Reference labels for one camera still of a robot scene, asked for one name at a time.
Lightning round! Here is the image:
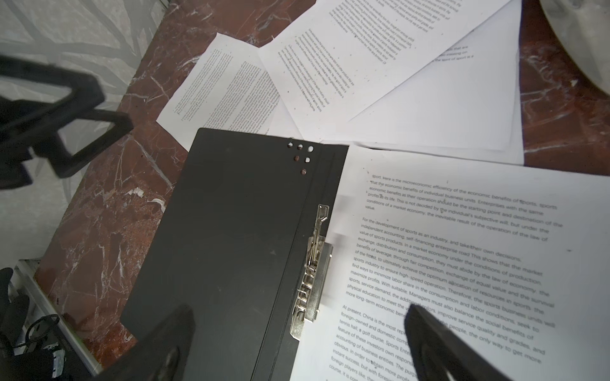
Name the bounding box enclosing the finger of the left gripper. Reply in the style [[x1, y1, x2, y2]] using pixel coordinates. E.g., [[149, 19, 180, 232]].
[[1, 56, 133, 190]]

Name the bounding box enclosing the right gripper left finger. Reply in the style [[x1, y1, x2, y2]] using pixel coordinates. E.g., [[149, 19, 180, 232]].
[[95, 304, 195, 380]]

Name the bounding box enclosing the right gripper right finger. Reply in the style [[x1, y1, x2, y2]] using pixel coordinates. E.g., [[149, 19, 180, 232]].
[[404, 304, 508, 380]]

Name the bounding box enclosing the black folder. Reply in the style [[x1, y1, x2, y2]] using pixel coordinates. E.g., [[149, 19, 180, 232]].
[[121, 129, 348, 380]]

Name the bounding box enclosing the printed paper sheet top stack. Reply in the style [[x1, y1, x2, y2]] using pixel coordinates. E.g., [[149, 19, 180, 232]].
[[259, 1, 510, 141]]

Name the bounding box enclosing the metal lever clip mechanism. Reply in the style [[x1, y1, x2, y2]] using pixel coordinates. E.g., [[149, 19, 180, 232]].
[[290, 204, 333, 341]]

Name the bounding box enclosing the printed paper sheet under stack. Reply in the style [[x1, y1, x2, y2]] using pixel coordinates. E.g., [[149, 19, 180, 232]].
[[321, 1, 524, 165]]

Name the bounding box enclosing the metal garden trowel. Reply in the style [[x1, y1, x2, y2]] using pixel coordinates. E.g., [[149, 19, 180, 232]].
[[540, 0, 609, 94]]

